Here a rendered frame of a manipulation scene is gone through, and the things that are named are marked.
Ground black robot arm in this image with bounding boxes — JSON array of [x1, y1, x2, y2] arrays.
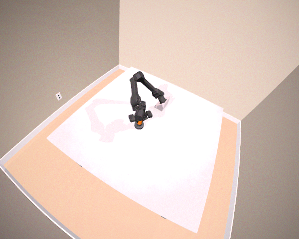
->
[[130, 71, 167, 121]]

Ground grey round pedestal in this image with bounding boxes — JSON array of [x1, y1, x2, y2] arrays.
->
[[134, 122, 144, 129]]

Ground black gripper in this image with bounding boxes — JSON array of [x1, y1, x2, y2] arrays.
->
[[128, 111, 152, 123]]

